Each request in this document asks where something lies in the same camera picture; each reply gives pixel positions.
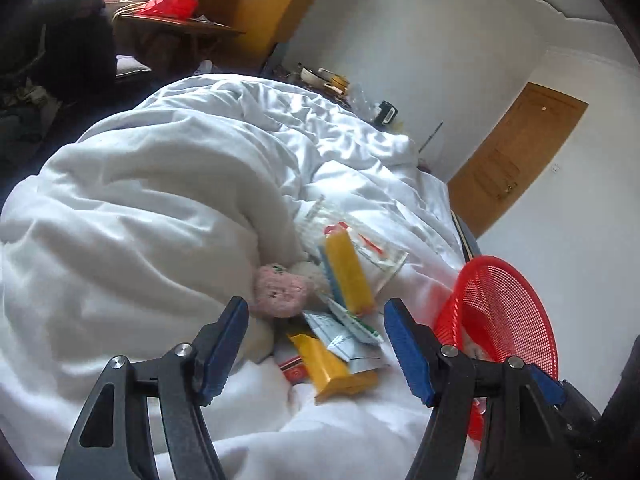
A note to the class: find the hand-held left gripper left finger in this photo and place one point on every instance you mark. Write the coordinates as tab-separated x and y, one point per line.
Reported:
220	355

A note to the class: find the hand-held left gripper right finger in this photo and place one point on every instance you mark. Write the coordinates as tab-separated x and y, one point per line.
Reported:
407	350

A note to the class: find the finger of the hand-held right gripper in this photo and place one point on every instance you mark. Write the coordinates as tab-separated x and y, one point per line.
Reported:
549	387

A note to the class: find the white green foil sachet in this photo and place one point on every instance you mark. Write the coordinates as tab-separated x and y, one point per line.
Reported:
352	354
361	328

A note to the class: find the red white packet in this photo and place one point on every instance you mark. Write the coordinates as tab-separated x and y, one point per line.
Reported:
295	372

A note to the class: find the orange yellow packet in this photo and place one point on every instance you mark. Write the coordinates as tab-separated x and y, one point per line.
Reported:
325	365

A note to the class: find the pink plush toy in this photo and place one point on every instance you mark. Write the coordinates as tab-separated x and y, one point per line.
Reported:
277	290

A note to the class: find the red mesh plastic basket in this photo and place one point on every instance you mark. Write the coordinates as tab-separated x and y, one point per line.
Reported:
500	310

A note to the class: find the clear plastic bag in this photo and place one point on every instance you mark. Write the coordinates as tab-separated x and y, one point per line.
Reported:
387	260

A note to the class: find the beige plush ball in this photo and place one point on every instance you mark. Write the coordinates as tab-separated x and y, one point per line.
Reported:
314	276

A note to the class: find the striped mattress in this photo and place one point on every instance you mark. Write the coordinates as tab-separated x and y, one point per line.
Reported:
465	240

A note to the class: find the white duvet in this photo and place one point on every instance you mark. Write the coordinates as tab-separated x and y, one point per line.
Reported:
150	185

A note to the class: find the black tripod pole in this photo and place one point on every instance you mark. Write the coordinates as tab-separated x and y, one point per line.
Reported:
431	136

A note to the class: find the wooden door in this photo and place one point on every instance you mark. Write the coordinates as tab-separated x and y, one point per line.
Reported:
520	155

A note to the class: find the crumpled clear plastic wrap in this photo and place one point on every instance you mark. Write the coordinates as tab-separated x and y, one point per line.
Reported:
364	100

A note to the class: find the wooden table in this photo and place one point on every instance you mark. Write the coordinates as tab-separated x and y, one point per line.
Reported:
175	27

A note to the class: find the dark clothing pile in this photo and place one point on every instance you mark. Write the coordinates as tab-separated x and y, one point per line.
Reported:
65	45

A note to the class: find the wooden wardrobe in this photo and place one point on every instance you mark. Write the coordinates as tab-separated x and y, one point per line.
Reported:
265	5

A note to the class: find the red bag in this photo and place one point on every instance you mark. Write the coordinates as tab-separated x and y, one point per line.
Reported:
167	5

